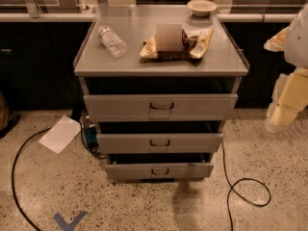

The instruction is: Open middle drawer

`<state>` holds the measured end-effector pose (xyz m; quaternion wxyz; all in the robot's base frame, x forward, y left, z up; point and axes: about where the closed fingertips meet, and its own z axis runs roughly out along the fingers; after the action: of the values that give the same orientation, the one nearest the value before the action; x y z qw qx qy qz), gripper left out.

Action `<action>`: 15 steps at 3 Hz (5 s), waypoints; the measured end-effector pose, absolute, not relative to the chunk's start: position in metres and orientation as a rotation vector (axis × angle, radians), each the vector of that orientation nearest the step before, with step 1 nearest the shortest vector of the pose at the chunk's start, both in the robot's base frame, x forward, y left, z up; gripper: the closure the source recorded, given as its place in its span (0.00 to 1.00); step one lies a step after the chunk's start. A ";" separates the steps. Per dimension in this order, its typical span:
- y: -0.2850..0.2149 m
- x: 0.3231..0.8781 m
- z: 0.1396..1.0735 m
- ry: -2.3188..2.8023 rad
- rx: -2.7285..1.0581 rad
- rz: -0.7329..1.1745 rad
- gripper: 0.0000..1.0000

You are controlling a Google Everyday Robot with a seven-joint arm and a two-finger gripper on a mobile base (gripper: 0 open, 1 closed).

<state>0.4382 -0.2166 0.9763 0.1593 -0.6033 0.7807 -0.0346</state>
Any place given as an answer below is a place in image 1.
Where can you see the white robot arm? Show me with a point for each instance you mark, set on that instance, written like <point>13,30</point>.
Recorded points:
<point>296,45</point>

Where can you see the clear plastic water bottle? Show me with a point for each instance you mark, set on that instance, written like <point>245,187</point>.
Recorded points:
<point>111,40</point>

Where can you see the blue box on floor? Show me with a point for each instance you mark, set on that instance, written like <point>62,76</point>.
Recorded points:
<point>90,135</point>

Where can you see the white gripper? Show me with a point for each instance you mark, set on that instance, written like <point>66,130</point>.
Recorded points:
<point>297,43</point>

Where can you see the grey top drawer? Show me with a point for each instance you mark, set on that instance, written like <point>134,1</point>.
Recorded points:
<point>159,107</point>

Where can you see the white ceramic bowl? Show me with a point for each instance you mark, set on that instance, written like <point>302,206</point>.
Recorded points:
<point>201,8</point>

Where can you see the white paper sheet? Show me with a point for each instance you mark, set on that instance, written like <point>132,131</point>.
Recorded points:
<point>61,134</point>

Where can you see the grey drawer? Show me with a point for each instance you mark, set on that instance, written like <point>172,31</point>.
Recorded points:
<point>159,107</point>
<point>159,171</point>
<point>159,143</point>

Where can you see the grey bottom drawer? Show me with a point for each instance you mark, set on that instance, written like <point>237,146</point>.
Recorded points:
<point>159,171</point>

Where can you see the grey drawer cabinet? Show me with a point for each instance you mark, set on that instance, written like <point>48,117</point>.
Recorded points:
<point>220,71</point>

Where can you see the yellow snack bag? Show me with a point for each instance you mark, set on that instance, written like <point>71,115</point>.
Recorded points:
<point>194,46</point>

